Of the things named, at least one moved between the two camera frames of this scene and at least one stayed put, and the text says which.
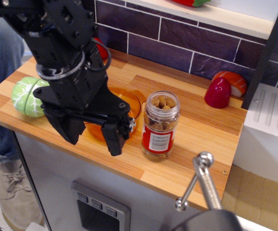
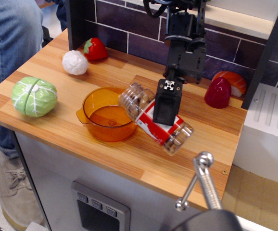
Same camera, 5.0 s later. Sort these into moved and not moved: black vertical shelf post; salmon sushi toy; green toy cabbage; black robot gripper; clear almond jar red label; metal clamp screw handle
Moved: black robot gripper; clear almond jar red label
Not moved: salmon sushi toy; green toy cabbage; black vertical shelf post; metal clamp screw handle
